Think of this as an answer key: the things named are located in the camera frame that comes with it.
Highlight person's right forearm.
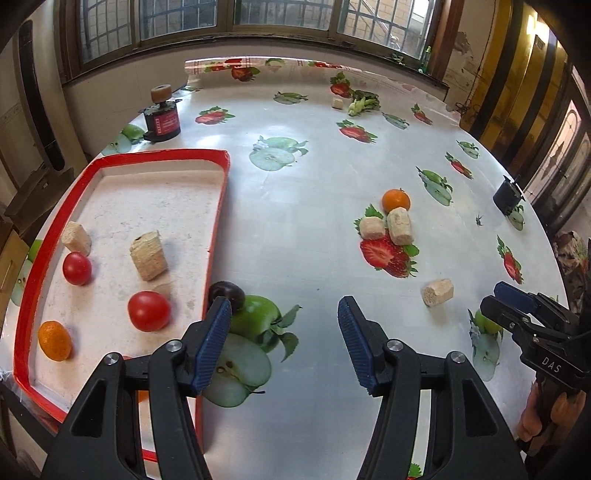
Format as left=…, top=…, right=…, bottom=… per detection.
left=522, top=411, right=591, bottom=480

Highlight hanging wall cable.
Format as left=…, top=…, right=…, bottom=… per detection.
left=455, top=87, right=477, bottom=121

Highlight red tomato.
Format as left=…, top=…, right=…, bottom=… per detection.
left=62, top=252, right=93, bottom=286
left=127, top=291, right=172, bottom=332

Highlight barred window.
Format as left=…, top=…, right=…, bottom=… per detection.
left=58, top=0, right=446, bottom=80

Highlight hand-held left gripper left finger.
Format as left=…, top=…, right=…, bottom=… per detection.
left=41, top=296, right=233, bottom=480

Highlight dark purple plum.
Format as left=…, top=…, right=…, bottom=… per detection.
left=208, top=281, right=247, bottom=317

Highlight red rimmed tray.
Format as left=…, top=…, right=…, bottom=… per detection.
left=13, top=148, right=230, bottom=463

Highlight black cup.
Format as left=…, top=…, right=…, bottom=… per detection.
left=492, top=175, right=526, bottom=217

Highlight person's right hand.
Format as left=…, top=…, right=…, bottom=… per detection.
left=517, top=383, right=581, bottom=444

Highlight glass panelled door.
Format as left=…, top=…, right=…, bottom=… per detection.
left=524, top=69, right=591, bottom=222

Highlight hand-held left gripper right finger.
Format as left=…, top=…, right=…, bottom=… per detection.
left=337, top=296, right=529, bottom=480

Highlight yellow panelled door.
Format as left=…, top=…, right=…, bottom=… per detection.
left=466, top=0, right=573, bottom=155

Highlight dark jar with cork lid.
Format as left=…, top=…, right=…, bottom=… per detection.
left=140, top=84, right=182, bottom=143

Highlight green leafy vegetable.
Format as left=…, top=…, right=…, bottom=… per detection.
left=348, top=91, right=382, bottom=116

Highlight black curved bar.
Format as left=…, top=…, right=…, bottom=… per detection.
left=17, top=21, right=66, bottom=172

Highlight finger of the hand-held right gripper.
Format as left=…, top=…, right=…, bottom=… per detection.
left=480, top=296, right=525, bottom=340
left=493, top=281, right=539, bottom=315

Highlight floral cushioned chair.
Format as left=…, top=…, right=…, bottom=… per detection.
left=553, top=230, right=591, bottom=298

